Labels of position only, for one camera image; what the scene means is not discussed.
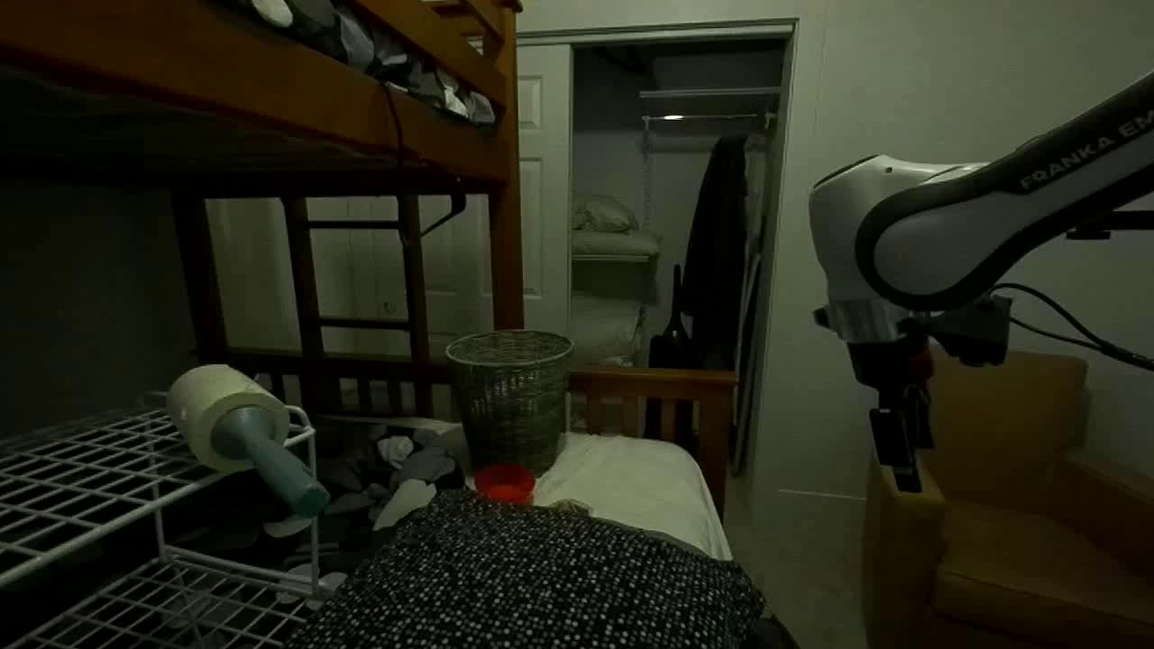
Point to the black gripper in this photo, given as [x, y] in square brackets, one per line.
[892, 354]

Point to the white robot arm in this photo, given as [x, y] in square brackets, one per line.
[912, 251]

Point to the dark hanging coat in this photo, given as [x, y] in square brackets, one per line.
[709, 282]

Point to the tan armchair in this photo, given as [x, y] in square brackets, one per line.
[1017, 537]

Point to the white mattress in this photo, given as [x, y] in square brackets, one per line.
[648, 486]

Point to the white closet pillow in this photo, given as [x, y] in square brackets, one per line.
[605, 216]

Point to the woven wicker basket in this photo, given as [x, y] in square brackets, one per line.
[510, 391]

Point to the black white dotted blanket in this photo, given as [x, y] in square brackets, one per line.
[476, 574]

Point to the grey leaf pattern cloth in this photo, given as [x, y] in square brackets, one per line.
[376, 475]

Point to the white wire shelf rack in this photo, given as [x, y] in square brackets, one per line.
[118, 539]

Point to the wooden bunk bed frame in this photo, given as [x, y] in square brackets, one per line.
[205, 100]

